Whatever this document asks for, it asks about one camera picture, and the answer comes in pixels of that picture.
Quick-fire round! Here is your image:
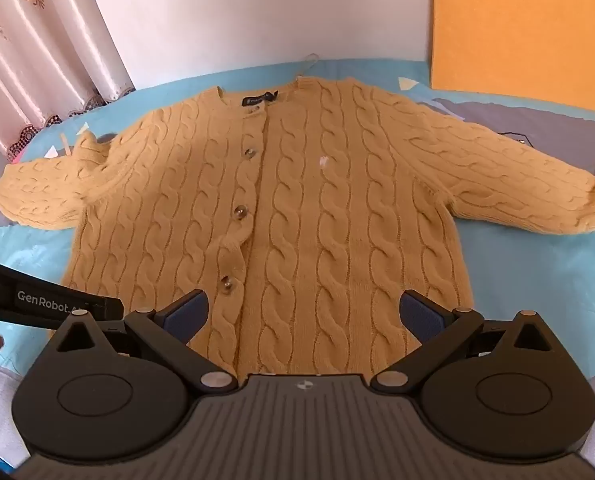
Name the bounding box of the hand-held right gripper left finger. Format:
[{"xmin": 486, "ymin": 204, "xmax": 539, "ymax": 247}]
[{"xmin": 52, "ymin": 289, "xmax": 239, "ymax": 392}]

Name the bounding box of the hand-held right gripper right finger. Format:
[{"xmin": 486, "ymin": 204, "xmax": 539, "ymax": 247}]
[{"xmin": 371, "ymin": 289, "xmax": 553, "ymax": 392}]

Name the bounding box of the yellow cable-knit cardigan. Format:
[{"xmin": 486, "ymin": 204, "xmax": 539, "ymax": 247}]
[{"xmin": 0, "ymin": 76, "xmax": 595, "ymax": 376}]

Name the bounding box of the blue printed bedsheet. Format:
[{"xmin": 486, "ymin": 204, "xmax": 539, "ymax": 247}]
[{"xmin": 0, "ymin": 57, "xmax": 595, "ymax": 378}]

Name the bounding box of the pale pink lace curtain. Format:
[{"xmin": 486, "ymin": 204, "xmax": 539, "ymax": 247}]
[{"xmin": 0, "ymin": 0, "xmax": 138, "ymax": 166}]

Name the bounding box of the orange board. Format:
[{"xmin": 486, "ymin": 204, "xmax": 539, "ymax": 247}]
[{"xmin": 430, "ymin": 0, "xmax": 595, "ymax": 106}]

